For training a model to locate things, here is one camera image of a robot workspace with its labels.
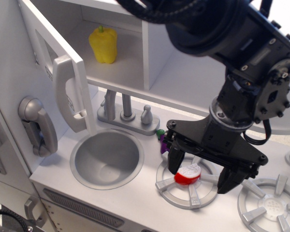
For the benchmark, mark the left grey stove burner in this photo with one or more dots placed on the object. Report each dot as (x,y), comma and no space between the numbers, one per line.
(193,196)

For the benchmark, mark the white toy kitchen shelf unit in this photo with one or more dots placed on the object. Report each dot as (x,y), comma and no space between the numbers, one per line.
(147,65)

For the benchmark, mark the purple toy eggplant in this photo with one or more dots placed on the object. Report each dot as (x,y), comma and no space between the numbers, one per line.
(160,133)

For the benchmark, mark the silver toy faucet set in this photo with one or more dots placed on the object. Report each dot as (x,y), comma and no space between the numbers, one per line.
(123,115)

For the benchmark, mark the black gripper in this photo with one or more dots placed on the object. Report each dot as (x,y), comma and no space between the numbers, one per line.
(216,143)

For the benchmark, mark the red white toy food slice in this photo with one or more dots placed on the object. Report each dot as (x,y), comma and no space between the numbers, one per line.
(188,174)

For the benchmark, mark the round silver toy sink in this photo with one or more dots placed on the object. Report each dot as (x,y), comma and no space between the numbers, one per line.
(107,160)

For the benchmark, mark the white toy microwave door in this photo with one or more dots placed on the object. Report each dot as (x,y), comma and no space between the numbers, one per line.
(65,68)

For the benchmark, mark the grey stove burner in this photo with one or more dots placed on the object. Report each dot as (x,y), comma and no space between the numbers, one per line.
(264,204)
(193,196)

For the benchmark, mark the right grey stove burner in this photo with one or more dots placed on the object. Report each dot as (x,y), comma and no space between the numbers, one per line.
(264,204)

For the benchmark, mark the grey oven door handle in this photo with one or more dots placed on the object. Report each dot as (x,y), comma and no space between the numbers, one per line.
(35,212)

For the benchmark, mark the grey oven vent grille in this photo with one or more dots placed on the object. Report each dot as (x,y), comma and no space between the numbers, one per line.
(85,210)

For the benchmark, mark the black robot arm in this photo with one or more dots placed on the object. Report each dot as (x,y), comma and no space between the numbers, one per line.
(257,79)

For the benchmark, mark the yellow toy bell pepper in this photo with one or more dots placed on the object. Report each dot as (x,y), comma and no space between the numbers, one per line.
(103,42)

